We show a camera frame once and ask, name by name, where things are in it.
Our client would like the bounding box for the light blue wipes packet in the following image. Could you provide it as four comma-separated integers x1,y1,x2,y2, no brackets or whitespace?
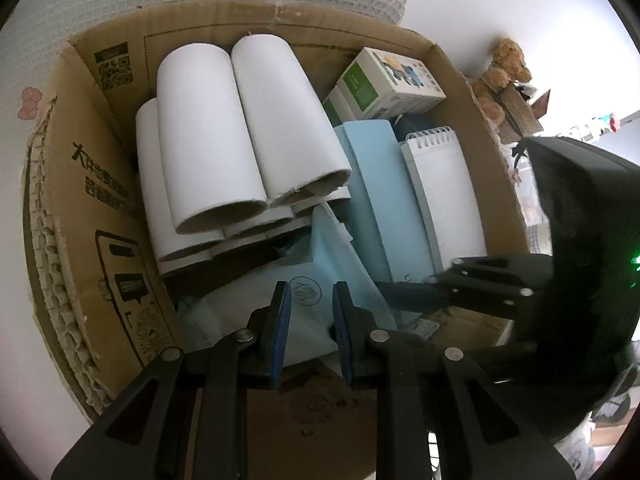
179,205,419,366

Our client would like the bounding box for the white spiral notebook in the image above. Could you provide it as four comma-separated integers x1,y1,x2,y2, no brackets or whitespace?
400,127,487,272

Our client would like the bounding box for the light blue flat box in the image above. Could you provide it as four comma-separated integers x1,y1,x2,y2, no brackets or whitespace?
334,119,435,283

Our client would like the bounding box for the small wooden crate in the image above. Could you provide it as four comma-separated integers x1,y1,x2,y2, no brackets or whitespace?
496,84,544,144

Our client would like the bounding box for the brown cardboard box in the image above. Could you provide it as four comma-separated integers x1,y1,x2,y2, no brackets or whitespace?
22,0,532,480

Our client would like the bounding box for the white paper tube lower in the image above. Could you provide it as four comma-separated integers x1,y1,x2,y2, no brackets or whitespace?
136,98,349,275

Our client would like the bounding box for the white paper tube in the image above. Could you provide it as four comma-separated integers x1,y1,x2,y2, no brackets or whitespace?
136,98,349,275
231,35,352,206
156,44,268,234

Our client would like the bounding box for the brown teddy bear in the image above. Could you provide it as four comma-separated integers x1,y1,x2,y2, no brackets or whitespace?
472,38,532,126

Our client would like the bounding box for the white paper tube right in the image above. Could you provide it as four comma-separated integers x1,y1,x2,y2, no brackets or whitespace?
231,35,352,206

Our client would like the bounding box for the green white small carton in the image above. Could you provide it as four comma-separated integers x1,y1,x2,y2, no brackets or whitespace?
322,48,446,126

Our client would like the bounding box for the white paper tube left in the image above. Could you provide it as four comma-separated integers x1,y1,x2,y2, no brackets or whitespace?
156,44,268,234

